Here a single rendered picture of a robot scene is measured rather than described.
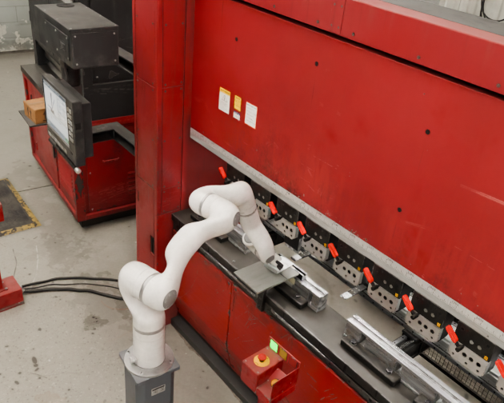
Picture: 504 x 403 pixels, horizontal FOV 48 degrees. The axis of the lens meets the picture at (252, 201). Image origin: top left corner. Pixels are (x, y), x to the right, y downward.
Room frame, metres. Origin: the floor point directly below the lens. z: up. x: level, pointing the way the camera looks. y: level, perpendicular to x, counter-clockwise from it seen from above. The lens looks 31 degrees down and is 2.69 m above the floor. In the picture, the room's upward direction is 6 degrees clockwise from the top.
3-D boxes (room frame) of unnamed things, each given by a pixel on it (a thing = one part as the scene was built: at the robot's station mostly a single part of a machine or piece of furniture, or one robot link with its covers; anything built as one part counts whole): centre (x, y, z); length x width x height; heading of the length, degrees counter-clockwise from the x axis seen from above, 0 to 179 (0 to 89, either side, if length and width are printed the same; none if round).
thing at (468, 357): (1.56, -0.86, 1.26); 0.15 x 0.09 x 0.17; 42
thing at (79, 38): (2.90, 0.98, 1.53); 0.51 x 0.25 x 0.85; 39
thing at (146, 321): (1.59, 0.36, 1.30); 0.19 x 0.12 x 0.24; 56
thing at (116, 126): (3.08, 0.85, 1.18); 0.40 x 0.24 x 0.07; 42
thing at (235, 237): (2.70, 0.15, 0.92); 0.50 x 0.06 x 0.10; 42
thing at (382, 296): (1.86, -0.60, 1.26); 0.15 x 0.09 x 0.17; 42
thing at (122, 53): (3.08, 0.85, 1.67); 0.40 x 0.24 x 0.07; 42
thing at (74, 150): (2.81, 1.02, 1.42); 0.45 x 0.12 x 0.36; 39
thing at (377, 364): (1.80, -0.58, 0.89); 0.30 x 0.05 x 0.03; 42
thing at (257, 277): (2.19, -0.11, 1.00); 0.26 x 0.18 x 0.01; 132
